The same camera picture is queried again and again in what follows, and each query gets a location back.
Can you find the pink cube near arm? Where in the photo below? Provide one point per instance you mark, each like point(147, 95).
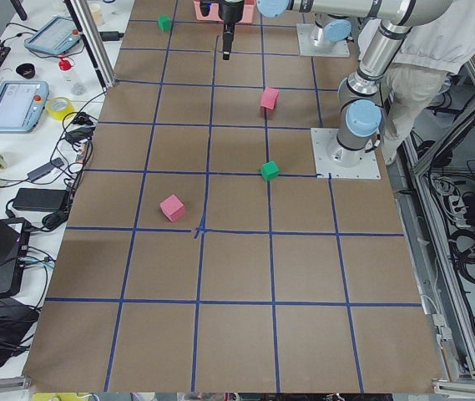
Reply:
point(268, 100)

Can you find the green cube far corner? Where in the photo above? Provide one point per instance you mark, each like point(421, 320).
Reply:
point(164, 23)

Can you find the green cube centre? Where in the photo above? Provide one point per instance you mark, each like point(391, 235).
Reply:
point(269, 170)

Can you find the red small object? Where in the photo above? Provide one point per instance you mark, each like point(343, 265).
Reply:
point(64, 64)

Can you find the upper teach pendant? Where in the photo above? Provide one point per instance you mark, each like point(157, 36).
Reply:
point(55, 38)

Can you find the teach pendant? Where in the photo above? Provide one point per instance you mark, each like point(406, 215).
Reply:
point(21, 105)
point(55, 38)

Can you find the yellow tape roll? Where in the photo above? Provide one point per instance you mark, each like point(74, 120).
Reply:
point(60, 108)

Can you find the pink cube front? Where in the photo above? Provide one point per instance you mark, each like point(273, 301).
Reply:
point(173, 208)

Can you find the person in grey workwear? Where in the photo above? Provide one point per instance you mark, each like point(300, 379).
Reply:
point(429, 54)

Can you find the black bowl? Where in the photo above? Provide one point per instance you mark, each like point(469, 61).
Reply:
point(26, 70)

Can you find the grey usb hub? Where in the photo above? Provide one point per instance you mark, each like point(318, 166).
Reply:
point(45, 169)

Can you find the lower teach pendant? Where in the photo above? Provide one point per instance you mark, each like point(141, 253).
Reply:
point(21, 105)

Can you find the black power adapter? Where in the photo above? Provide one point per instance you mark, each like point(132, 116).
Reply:
point(35, 199)

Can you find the aluminium frame post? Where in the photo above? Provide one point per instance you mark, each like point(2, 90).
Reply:
point(81, 15)

